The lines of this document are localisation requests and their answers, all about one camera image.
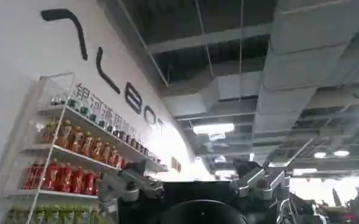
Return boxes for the small dark wall sign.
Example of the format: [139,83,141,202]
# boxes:
[171,156,182,173]

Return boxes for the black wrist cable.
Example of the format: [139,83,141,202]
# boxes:
[276,193,320,224]

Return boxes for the white shelf rack with bottles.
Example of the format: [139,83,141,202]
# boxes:
[0,72,169,224]

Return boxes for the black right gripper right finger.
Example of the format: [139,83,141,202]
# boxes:
[230,159,290,202]

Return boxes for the rectangular ceiling light panel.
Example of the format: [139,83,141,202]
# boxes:
[193,122,235,135]

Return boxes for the large grey ventilation duct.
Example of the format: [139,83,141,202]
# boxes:
[251,0,359,167]

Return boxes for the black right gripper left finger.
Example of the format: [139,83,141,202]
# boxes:
[99,160,165,204]

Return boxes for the small grey ventilation duct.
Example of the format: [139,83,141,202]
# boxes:
[162,71,263,119]

